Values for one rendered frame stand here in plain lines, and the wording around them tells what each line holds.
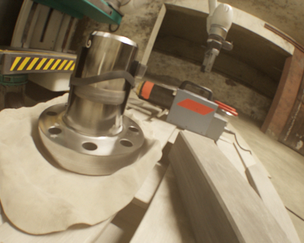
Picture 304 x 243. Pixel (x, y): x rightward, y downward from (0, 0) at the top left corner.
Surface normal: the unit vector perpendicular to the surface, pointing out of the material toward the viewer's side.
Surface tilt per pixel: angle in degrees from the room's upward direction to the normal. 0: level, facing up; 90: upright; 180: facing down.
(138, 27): 90
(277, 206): 0
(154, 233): 0
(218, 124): 90
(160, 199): 0
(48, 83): 90
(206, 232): 90
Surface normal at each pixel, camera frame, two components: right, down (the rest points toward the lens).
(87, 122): 0.21, 0.18
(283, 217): 0.33, -0.89
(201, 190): -0.94, -0.27
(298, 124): -0.32, 0.22
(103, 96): 0.45, 0.37
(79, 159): 0.20, 0.40
